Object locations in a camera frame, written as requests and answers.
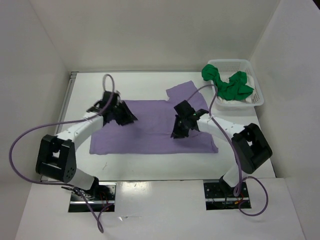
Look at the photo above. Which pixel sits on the green t-shirt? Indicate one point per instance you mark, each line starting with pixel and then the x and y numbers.
pixel 234 90

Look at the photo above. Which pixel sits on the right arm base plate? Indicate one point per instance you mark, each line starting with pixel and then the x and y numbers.
pixel 218 199

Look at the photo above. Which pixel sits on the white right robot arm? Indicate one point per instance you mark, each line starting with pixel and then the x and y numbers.
pixel 247 142

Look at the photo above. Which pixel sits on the white t-shirt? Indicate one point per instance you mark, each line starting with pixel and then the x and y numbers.
pixel 248 100

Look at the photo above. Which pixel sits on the aluminium table edge rail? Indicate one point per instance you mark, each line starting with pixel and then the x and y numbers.
pixel 63 111

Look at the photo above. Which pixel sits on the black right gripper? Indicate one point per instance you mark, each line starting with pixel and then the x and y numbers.
pixel 177 133

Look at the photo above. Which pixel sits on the purple t-shirt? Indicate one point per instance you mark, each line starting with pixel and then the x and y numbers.
pixel 151 132

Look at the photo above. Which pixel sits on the white plastic basket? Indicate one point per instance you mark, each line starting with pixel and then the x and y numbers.
pixel 230 67

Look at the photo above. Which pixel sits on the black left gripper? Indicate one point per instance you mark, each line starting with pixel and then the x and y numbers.
pixel 128 117

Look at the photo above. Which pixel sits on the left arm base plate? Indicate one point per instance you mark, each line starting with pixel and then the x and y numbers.
pixel 103 198

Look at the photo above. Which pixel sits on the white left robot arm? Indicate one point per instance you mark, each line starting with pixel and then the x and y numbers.
pixel 57 153

